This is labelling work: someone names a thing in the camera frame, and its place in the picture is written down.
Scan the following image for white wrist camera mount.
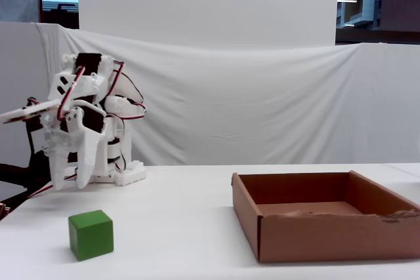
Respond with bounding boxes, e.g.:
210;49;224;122
0;98;62;126

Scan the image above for white backdrop cloth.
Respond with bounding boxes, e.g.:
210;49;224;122
0;21;420;167

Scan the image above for white backdrop board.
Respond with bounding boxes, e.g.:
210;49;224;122
77;0;341;48

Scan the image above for red black gripper servo cable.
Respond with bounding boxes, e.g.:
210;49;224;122
57;66;86;121

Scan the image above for red black power cable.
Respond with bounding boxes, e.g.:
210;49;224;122
26;184;55;199

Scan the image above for red black arm servo cable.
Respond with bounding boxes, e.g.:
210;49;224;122
108;61;148;121

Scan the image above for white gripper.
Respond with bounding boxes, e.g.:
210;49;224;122
41;98;108;191

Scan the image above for black stand frame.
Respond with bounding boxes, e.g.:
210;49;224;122
0;119;55;207

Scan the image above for green cube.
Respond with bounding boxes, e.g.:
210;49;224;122
68;209;115;262

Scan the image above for brown cardboard box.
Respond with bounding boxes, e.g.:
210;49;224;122
230;170;420;264

